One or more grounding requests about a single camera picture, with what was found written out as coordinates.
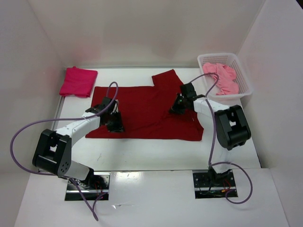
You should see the dark red t shirt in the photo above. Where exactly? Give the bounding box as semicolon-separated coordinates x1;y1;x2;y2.
86;70;204;141

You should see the light pink t shirt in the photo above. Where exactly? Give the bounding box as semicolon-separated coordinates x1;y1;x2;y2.
202;62;239;96

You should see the magenta pink t shirt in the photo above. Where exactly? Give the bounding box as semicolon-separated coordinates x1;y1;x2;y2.
59;67;98;98

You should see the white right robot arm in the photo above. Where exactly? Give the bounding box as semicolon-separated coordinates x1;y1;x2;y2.
170;83;251;186

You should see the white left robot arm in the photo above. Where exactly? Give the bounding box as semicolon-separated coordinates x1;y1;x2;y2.
32;97;125;189

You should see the white plastic basket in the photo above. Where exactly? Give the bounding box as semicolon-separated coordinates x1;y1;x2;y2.
197;52;253;101

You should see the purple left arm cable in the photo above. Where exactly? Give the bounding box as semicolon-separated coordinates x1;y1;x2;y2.
10;81;119;222

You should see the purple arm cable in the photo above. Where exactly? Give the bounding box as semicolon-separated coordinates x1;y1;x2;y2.
10;81;119;222
189;72;253;204

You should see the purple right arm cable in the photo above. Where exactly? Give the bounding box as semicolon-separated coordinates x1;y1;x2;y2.
189;72;253;204

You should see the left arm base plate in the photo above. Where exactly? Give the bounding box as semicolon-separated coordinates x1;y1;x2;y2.
64;172;111;201

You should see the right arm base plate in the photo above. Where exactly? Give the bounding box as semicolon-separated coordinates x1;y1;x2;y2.
192;170;238;199

